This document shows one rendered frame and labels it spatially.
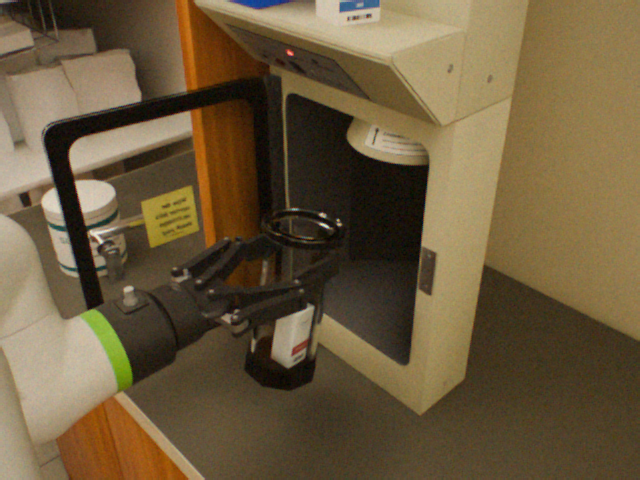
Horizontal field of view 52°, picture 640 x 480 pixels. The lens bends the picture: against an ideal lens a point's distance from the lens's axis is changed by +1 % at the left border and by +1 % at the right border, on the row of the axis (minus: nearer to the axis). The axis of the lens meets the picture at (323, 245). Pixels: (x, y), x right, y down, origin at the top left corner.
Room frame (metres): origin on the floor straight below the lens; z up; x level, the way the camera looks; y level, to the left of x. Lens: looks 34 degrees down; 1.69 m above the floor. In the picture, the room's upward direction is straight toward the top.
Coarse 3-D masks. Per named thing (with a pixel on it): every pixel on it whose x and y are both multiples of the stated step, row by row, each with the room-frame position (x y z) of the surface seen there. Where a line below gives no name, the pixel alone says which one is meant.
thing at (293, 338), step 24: (264, 216) 0.70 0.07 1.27; (288, 216) 0.73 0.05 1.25; (312, 216) 0.74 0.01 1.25; (312, 240) 0.65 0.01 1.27; (336, 240) 0.66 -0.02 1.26; (264, 264) 0.67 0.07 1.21; (288, 264) 0.65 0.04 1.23; (312, 312) 0.65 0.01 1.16; (264, 336) 0.64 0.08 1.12; (288, 336) 0.63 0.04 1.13; (312, 336) 0.65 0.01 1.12; (264, 360) 0.63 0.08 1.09; (288, 360) 0.63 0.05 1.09; (312, 360) 0.65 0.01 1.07
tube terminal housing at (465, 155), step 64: (384, 0) 0.75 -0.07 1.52; (448, 0) 0.69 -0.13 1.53; (512, 0) 0.72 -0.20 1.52; (512, 64) 0.73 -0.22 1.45; (384, 128) 0.74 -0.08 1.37; (448, 128) 0.67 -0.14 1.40; (448, 192) 0.67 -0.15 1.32; (448, 256) 0.68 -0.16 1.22; (448, 320) 0.70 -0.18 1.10; (384, 384) 0.72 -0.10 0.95; (448, 384) 0.71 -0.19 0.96
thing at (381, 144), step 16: (352, 128) 0.83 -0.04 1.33; (368, 128) 0.79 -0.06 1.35; (352, 144) 0.81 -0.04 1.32; (368, 144) 0.78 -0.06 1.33; (384, 144) 0.77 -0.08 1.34; (400, 144) 0.76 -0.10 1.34; (416, 144) 0.76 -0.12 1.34; (384, 160) 0.76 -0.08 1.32; (400, 160) 0.75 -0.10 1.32; (416, 160) 0.75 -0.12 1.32
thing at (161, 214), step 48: (96, 144) 0.73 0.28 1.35; (144, 144) 0.77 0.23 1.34; (192, 144) 0.81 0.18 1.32; (240, 144) 0.85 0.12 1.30; (96, 192) 0.73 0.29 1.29; (144, 192) 0.76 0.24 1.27; (192, 192) 0.80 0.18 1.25; (240, 192) 0.85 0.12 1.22; (96, 240) 0.72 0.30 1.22; (144, 240) 0.76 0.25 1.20; (192, 240) 0.80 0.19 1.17; (144, 288) 0.75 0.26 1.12
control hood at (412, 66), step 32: (224, 0) 0.78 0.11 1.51; (256, 32) 0.76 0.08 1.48; (288, 32) 0.69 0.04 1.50; (320, 32) 0.66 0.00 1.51; (352, 32) 0.66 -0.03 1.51; (384, 32) 0.66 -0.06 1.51; (416, 32) 0.66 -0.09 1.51; (448, 32) 0.66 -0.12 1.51; (352, 64) 0.65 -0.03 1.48; (384, 64) 0.60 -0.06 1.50; (416, 64) 0.61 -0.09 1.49; (448, 64) 0.65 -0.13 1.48; (384, 96) 0.67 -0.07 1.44; (416, 96) 0.62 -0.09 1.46; (448, 96) 0.65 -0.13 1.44
